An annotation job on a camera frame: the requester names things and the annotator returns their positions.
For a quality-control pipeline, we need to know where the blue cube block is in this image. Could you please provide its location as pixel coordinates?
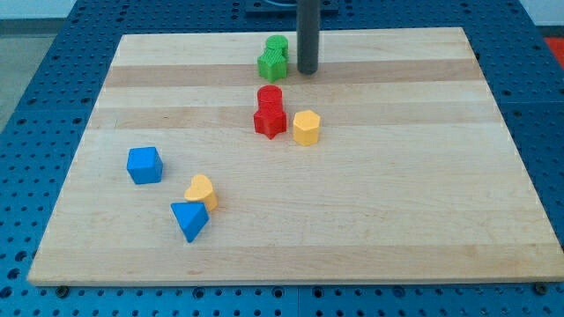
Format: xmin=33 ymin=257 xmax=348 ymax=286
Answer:
xmin=126 ymin=147 xmax=163 ymax=185

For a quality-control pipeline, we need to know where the yellow heart block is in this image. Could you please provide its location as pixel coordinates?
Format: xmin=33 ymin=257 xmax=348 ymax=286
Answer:
xmin=184 ymin=174 xmax=219 ymax=211

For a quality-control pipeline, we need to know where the blue triangle block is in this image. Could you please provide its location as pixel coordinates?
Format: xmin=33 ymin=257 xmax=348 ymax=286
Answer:
xmin=171 ymin=202 xmax=209 ymax=243

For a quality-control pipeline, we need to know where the red cylinder block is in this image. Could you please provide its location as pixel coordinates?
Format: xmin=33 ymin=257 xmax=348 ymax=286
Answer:
xmin=256 ymin=85 xmax=283 ymax=111

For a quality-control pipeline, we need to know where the green cylinder block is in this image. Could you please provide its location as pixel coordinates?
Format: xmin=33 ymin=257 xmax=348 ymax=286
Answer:
xmin=265 ymin=34 xmax=288 ymax=59

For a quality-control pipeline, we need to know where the light wooden board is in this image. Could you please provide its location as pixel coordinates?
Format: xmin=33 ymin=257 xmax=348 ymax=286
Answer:
xmin=27 ymin=27 xmax=563 ymax=286

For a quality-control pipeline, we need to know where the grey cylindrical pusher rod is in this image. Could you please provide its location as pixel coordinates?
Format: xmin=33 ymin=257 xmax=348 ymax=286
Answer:
xmin=296 ymin=0 xmax=321 ymax=75

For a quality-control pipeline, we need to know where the red star block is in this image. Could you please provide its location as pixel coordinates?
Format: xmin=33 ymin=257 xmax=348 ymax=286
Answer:
xmin=253 ymin=107 xmax=287 ymax=139

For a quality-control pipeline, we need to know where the green star block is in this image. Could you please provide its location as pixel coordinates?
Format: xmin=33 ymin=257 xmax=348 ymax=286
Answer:
xmin=257 ymin=48 xmax=287 ymax=83

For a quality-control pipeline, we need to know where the yellow hexagon block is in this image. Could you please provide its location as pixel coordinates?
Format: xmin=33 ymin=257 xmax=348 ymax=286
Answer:
xmin=293 ymin=110 xmax=321 ymax=146

